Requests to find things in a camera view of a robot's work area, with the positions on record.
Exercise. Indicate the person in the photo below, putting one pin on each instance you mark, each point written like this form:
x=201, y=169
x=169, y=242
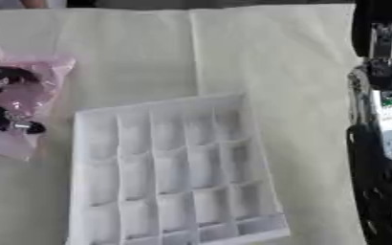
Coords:
x=35, y=3

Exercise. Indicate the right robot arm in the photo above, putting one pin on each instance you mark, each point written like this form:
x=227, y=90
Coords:
x=380, y=191

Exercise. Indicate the pink plastic bag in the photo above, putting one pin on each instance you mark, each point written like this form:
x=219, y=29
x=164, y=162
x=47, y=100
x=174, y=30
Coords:
x=43, y=79

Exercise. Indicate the white compartment box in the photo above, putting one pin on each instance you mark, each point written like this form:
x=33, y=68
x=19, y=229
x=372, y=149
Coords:
x=171, y=166

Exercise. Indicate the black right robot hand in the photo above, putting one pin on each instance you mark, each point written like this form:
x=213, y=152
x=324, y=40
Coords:
x=366, y=28

